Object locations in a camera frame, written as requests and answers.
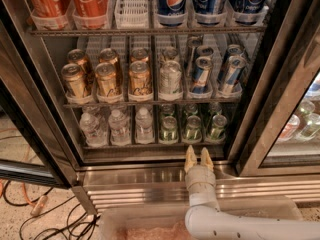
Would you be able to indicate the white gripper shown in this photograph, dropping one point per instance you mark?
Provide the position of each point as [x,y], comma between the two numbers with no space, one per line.
[200,177]

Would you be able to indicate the green can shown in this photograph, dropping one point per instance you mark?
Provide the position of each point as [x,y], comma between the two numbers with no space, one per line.
[192,130]
[169,130]
[216,128]

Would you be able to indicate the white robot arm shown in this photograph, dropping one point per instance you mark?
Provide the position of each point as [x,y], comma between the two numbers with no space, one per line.
[204,219]

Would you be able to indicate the glass fridge door right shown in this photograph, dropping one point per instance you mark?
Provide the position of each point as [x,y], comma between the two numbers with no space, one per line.
[268,122]

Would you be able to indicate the glass fridge door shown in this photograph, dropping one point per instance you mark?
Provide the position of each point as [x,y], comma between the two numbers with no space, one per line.
[268,122]
[23,156]

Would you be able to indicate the red bull can front left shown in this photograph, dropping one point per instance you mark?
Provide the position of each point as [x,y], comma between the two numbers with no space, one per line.
[201,73]

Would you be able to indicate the red bull can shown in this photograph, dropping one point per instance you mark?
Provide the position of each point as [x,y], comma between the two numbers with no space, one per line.
[231,74]
[201,73]

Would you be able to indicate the silver white can front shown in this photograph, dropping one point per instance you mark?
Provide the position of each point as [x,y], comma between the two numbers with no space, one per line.
[170,86]

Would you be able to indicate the gold can front right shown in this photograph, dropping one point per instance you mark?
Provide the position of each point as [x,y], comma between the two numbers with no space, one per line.
[140,79]

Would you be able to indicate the gold can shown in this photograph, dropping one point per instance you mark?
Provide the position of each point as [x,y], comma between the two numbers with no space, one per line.
[106,76]
[139,54]
[80,58]
[140,79]
[110,55]
[78,89]

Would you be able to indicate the red bull can front right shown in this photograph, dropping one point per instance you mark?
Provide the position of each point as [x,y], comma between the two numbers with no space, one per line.
[231,74]

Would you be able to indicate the gold can back right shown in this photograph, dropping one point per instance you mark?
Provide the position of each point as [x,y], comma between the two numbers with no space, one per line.
[139,54]

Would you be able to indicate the gold can front middle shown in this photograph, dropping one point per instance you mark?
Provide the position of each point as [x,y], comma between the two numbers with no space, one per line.
[106,76]

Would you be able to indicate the gold can back middle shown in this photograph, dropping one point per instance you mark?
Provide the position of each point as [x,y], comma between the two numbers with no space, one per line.
[110,55]

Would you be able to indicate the gold can front left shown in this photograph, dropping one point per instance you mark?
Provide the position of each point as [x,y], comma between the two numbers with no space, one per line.
[78,89]

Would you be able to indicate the gold can back left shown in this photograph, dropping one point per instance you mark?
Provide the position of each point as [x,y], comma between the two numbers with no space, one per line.
[80,58]

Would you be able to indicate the pepsi can left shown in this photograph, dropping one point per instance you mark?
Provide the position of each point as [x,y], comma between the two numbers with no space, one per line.
[171,12]

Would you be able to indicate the glass fridge door left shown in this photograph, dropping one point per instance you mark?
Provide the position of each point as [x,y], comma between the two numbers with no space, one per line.
[23,156]

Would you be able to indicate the coca-cola can right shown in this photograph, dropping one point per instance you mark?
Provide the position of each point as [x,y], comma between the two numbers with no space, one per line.
[91,12]

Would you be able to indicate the coca-cola can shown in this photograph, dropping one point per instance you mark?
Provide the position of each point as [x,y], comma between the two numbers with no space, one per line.
[91,12]
[51,9]

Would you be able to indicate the coca-cola can left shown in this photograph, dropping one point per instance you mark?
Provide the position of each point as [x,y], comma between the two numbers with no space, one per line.
[51,9]

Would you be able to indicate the water bottle front right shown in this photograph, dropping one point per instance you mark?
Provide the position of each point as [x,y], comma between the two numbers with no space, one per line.
[144,126]

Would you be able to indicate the water bottle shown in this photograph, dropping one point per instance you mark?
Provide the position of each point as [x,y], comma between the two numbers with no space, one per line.
[144,126]
[94,134]
[119,127]

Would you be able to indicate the water bottle front middle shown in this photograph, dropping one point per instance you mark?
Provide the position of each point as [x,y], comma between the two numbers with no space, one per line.
[119,127]

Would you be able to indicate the clear bin left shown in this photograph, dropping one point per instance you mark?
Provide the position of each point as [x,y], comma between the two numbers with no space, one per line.
[145,222]

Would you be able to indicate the clear bin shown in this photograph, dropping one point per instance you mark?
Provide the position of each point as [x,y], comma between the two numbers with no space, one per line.
[145,222]
[276,207]

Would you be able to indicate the clear bin right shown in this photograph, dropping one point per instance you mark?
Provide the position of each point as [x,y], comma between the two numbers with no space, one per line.
[276,207]

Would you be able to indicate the water bottle front left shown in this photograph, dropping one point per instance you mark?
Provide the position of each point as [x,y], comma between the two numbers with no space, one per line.
[94,134]

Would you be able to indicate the empty white plastic tray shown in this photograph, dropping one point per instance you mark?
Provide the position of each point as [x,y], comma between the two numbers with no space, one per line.
[132,14]

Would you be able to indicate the stainless fridge frame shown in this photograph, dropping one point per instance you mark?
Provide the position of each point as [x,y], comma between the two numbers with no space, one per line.
[31,61]

